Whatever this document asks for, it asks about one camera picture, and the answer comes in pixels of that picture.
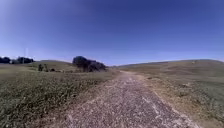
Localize dark clump of trees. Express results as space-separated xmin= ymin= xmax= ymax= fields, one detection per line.
xmin=72 ymin=55 xmax=108 ymax=73

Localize grey gravel path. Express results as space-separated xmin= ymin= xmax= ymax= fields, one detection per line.
xmin=49 ymin=70 xmax=201 ymax=128

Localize small dark bushes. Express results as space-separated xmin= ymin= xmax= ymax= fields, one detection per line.
xmin=37 ymin=63 xmax=57 ymax=73

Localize dry grass hillside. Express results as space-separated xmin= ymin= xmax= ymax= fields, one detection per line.
xmin=117 ymin=59 xmax=224 ymax=128

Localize dry grass field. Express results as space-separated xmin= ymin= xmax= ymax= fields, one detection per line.
xmin=0 ymin=59 xmax=122 ymax=128

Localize distant row of trees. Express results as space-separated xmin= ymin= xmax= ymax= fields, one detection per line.
xmin=0 ymin=56 xmax=36 ymax=65

